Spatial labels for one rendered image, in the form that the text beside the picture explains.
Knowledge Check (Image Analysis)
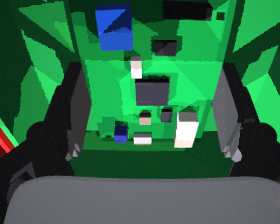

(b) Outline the red open-top bin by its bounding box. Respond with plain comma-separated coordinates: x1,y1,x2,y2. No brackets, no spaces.
0,127,15,157

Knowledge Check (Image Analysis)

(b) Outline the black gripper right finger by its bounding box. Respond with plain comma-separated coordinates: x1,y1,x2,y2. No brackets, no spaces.
211,63,280,183

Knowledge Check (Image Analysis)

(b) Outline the green circuit board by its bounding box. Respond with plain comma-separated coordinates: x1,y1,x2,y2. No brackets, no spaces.
68,0,237,147

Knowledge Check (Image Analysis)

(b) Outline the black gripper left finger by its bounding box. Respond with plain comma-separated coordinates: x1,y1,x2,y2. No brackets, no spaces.
0,62,92,224

